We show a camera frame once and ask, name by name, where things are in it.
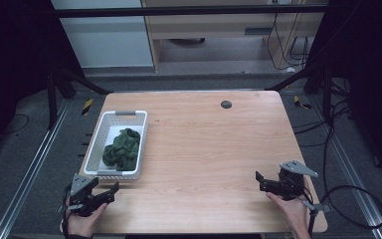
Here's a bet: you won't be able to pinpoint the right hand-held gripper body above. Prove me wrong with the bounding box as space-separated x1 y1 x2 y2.
276 160 332 214

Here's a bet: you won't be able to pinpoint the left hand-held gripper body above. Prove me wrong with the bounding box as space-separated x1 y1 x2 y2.
57 173 107 217

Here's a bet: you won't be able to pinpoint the person's right hand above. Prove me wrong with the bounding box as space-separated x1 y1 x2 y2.
265 192 310 233

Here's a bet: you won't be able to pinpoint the person's left hand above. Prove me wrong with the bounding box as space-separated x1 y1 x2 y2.
66 201 109 239

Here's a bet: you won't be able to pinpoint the white plastic basket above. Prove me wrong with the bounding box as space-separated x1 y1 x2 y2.
83 110 148 181

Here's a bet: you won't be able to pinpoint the dark green cloth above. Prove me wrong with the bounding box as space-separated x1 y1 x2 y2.
101 127 142 172

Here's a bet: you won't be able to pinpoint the yellow black tape strip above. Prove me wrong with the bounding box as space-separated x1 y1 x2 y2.
81 98 95 117
292 95 313 111

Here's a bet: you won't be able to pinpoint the black metal stand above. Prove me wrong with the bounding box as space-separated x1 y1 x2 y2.
266 63 335 124
45 66 114 131

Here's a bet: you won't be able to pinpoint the dark curtain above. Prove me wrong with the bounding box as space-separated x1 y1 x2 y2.
0 0 86 163
304 0 382 187

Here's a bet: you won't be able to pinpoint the white cabinet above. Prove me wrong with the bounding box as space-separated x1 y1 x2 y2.
50 0 154 70

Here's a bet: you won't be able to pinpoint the light wooden desk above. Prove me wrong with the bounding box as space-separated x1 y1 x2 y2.
140 0 327 74

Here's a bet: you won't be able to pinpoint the black horizontal metal bar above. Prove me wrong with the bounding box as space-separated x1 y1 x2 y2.
53 4 328 19

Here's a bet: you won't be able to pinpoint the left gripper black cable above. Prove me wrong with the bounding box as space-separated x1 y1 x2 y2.
60 183 74 239

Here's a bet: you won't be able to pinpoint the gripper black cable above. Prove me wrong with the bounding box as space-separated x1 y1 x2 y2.
60 183 74 239
306 195 317 238

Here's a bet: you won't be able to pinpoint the long black floor cable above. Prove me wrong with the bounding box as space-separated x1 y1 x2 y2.
292 78 382 231

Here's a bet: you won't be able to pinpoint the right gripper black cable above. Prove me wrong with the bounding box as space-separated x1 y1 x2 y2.
306 195 317 238

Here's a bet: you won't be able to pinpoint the aluminium floor rail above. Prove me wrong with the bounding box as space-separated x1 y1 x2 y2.
0 99 72 239
310 98 382 239

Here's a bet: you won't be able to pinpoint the thin black floor cable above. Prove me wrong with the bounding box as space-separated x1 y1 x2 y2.
0 113 31 136

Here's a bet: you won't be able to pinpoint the black cables under desk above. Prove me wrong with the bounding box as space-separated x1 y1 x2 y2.
266 0 311 73

